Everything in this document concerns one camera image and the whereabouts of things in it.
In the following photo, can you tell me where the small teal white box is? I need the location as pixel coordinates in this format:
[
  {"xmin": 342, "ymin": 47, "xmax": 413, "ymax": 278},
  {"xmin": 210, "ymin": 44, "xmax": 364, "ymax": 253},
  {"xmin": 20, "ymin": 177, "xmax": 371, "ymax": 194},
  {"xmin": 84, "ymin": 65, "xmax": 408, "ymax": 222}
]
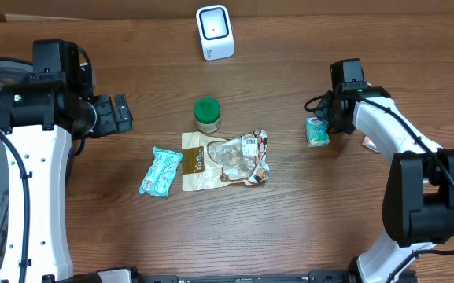
[{"xmin": 305, "ymin": 117, "xmax": 330, "ymax": 147}]

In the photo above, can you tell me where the white barcode scanner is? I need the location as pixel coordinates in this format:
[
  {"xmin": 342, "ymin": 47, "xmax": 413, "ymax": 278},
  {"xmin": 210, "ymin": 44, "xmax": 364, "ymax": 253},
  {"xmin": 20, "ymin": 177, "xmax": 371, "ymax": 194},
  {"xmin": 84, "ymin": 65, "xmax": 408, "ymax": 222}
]
[{"xmin": 196, "ymin": 5, "xmax": 235, "ymax": 61}]

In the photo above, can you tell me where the green capped bottle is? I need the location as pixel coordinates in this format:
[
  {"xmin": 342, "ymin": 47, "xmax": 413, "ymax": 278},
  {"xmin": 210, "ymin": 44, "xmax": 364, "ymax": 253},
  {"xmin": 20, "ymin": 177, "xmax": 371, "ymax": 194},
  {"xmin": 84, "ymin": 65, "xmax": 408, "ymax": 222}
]
[{"xmin": 194, "ymin": 97, "xmax": 221, "ymax": 134}]

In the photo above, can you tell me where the teal snack packet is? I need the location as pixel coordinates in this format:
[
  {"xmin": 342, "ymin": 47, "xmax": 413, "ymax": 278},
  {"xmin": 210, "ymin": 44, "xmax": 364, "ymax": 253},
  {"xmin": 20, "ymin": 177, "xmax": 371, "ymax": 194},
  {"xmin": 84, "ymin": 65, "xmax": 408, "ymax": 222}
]
[{"xmin": 139, "ymin": 147, "xmax": 183, "ymax": 197}]

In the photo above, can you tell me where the small orange white box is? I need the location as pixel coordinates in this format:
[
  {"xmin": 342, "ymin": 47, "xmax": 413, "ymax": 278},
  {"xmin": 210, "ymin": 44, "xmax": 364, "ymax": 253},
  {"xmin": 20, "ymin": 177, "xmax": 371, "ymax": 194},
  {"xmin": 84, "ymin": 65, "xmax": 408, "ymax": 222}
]
[{"xmin": 362, "ymin": 136, "xmax": 380, "ymax": 153}]

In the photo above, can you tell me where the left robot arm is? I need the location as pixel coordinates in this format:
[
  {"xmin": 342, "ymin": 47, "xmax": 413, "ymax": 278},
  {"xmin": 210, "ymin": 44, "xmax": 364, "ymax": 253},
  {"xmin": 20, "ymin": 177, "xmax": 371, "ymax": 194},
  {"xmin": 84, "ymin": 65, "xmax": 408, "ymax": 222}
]
[{"xmin": 0, "ymin": 39, "xmax": 133, "ymax": 282}]

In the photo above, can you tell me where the cardboard strip at table edge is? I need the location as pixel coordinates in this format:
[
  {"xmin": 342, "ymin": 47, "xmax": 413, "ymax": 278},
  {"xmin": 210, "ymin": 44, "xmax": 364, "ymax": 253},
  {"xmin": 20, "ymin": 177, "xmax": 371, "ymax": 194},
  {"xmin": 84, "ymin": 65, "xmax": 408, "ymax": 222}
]
[{"xmin": 0, "ymin": 0, "xmax": 454, "ymax": 21}]

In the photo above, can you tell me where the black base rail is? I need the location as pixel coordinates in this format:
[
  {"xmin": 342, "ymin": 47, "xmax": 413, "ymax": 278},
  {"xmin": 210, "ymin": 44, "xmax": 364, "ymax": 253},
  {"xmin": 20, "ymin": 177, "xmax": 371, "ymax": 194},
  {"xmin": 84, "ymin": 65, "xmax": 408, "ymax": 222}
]
[{"xmin": 61, "ymin": 268, "xmax": 360, "ymax": 283}]

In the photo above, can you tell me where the beige brown snack pouch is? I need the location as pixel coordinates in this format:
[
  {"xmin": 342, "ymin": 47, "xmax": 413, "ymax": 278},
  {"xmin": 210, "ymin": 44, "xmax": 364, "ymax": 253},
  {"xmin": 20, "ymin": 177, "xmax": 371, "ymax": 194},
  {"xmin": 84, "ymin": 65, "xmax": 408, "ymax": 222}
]
[{"xmin": 182, "ymin": 129, "xmax": 270, "ymax": 192}]

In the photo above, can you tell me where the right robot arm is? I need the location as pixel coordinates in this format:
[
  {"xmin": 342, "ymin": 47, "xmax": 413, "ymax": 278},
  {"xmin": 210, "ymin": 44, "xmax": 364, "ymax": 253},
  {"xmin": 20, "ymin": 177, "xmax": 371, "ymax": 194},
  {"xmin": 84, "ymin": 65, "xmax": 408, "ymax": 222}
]
[{"xmin": 313, "ymin": 59, "xmax": 454, "ymax": 283}]

